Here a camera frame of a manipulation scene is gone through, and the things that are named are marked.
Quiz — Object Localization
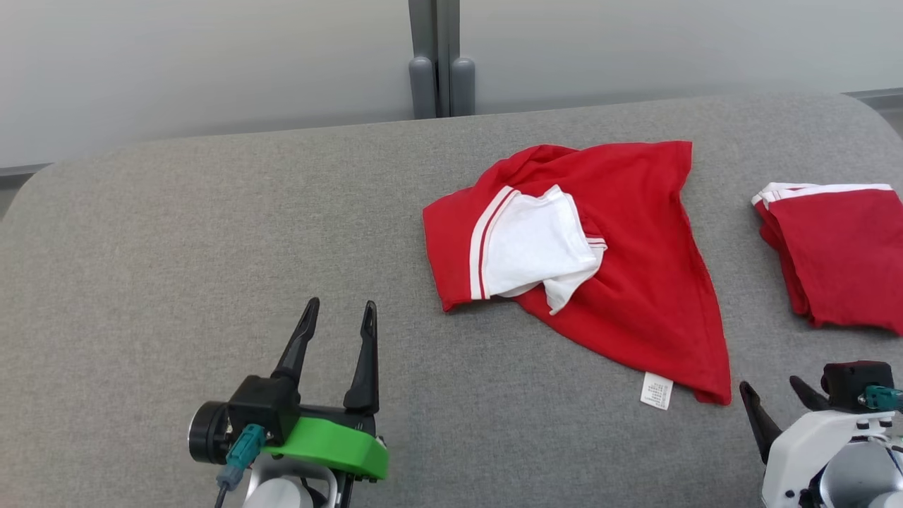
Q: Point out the grey fabric sofa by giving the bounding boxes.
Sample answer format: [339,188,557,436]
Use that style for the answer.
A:
[0,92,903,508]

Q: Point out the red shorts white stripe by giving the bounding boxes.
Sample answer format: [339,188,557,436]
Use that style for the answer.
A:
[751,182,903,336]

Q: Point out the left camera cable teal plug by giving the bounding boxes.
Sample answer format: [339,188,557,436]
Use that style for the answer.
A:
[214,423,268,508]

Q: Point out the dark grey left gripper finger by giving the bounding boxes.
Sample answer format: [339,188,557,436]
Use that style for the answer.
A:
[343,300,380,416]
[271,296,321,387]

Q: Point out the camera cable teal plug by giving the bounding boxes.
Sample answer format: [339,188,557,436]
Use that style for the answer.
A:
[214,423,268,508]
[864,385,903,412]

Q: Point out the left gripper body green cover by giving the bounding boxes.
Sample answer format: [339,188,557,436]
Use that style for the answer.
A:
[263,404,391,483]

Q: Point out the red white-sleeved t-shirt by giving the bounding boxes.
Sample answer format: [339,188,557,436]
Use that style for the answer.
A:
[422,140,733,411]

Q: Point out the grey rounded post cap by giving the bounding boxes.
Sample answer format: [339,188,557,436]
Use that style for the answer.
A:
[408,56,437,119]
[450,58,476,116]

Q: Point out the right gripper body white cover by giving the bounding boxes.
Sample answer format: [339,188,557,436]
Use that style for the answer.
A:
[761,412,903,508]

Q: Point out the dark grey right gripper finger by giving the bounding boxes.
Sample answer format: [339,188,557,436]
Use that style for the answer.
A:
[739,381,784,466]
[789,376,831,413]

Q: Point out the right camera cable teal plug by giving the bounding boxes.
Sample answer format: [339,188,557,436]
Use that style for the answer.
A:
[864,385,903,412]

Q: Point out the grey metal partition post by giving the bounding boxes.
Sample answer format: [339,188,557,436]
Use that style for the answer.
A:
[408,0,461,117]

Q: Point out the grey wall base rail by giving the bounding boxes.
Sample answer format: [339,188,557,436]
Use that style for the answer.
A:
[0,164,54,188]
[843,88,903,111]

